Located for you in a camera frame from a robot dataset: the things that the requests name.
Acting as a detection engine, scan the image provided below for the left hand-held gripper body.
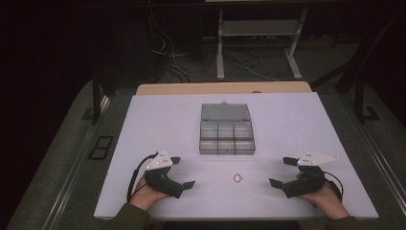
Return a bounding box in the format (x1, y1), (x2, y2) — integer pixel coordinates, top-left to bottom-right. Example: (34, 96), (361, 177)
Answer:
(144, 149), (185, 199)

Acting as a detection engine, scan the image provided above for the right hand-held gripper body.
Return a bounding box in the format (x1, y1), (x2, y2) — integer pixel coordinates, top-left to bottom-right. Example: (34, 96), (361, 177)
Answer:
(282, 149), (340, 199)

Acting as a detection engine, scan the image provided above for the person's left hand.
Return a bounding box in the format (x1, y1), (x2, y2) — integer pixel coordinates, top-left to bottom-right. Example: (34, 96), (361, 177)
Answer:
(128, 175), (170, 212)

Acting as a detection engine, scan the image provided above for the person's right hand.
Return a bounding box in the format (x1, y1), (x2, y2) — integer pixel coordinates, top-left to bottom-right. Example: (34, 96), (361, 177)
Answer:
(295, 172), (350, 220)

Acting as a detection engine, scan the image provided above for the clear plastic compartment box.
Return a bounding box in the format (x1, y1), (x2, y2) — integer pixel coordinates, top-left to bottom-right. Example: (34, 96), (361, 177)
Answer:
(198, 101), (257, 156)

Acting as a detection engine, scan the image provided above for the light wooden table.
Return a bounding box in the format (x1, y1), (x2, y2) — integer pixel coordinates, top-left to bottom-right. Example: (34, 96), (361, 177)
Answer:
(136, 80), (313, 97)

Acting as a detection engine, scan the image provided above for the black metal stand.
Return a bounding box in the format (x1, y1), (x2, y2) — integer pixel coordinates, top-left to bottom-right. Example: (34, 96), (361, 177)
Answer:
(80, 61), (111, 126)
(353, 78), (381, 126)

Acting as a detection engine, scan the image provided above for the white metal stand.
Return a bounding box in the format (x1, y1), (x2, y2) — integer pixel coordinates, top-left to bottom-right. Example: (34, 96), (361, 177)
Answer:
(215, 8), (308, 81)

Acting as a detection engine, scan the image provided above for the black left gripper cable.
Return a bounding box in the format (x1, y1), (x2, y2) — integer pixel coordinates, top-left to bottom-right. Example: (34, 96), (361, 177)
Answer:
(126, 151), (160, 203)

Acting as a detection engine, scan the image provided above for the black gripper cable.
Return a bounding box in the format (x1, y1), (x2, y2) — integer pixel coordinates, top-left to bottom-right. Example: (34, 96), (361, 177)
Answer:
(323, 171), (345, 203)
(126, 151), (160, 203)

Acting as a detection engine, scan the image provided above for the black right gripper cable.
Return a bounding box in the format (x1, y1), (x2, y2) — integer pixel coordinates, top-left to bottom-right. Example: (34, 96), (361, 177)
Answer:
(323, 171), (345, 203)

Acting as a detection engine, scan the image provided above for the metal floor rail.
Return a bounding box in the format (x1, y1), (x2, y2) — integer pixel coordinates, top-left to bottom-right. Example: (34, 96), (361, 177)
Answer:
(41, 95), (112, 230)
(353, 119), (406, 207)

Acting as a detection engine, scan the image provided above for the tangle of black floor cables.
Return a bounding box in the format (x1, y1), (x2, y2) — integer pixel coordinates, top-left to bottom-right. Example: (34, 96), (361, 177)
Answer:
(157, 44), (290, 84)

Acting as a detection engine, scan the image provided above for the white floor cable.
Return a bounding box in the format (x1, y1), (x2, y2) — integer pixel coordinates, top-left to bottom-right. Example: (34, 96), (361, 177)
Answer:
(147, 0), (192, 76)

